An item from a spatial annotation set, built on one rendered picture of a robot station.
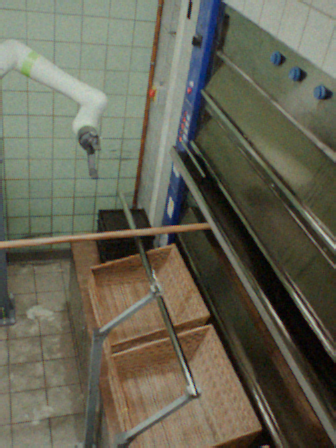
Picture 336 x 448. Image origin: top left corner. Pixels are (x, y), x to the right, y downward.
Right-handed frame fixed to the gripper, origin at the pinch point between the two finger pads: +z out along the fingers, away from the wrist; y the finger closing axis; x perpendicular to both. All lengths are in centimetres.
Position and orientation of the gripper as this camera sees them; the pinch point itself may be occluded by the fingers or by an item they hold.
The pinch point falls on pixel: (96, 163)
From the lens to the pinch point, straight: 210.1
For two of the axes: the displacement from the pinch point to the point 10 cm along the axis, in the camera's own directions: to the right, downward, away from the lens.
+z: 2.7, 6.0, -7.5
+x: -9.5, 0.4, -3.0
